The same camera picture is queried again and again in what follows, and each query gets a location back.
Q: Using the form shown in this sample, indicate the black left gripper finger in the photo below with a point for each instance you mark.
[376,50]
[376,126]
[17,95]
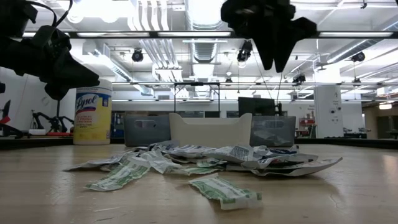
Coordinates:
[74,72]
[57,90]

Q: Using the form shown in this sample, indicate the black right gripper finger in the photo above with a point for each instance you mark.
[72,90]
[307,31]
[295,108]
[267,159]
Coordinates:
[265,49]
[289,34]

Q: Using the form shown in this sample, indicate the black background robot arm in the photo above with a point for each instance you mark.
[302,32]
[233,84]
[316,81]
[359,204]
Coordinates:
[53,119]

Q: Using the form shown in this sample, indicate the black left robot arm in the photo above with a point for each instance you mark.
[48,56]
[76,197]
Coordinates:
[14,12]

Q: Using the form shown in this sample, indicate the black ceiling-mounted device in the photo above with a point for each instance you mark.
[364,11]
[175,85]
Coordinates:
[137,56]
[299,79]
[358,57]
[245,51]

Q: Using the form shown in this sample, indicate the yellow Lysol wipes canister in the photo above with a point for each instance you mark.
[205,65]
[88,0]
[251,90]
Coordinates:
[92,115]

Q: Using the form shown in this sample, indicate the red tray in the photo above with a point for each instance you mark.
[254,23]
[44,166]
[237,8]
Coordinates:
[60,133]

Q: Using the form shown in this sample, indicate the black computer monitor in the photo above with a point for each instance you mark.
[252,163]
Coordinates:
[256,107]

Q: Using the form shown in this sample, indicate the blue shelf unit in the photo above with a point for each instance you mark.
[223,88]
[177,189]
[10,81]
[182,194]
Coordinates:
[116,124]

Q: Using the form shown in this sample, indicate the translucent grey plastic bin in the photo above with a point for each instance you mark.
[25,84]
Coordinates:
[146,130]
[273,123]

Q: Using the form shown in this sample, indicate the white pillar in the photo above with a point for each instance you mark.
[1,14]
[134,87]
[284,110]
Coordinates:
[328,112]

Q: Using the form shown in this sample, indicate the red shelf cart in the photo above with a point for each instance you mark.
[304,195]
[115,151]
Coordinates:
[308,126]

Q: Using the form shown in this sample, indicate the white plastic bin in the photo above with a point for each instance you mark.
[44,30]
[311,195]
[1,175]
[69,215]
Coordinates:
[210,130]

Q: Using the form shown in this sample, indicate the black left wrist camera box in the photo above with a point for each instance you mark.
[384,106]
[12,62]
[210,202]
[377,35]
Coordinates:
[51,39]

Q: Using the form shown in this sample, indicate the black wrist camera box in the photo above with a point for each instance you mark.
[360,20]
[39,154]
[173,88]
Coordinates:
[51,39]
[233,15]

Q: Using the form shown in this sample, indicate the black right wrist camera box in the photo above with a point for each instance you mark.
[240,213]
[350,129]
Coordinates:
[233,15]

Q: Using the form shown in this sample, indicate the black metal table frame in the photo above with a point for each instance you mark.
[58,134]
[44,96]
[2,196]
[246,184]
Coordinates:
[31,143]

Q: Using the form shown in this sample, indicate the silver ventilation duct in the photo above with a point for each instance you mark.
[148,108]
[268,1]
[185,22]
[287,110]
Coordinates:
[205,18]

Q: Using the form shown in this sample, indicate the black metal stand frame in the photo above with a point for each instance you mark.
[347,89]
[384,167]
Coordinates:
[196,84]

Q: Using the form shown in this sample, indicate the glowing wall lamp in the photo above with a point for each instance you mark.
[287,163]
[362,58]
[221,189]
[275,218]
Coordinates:
[385,106]

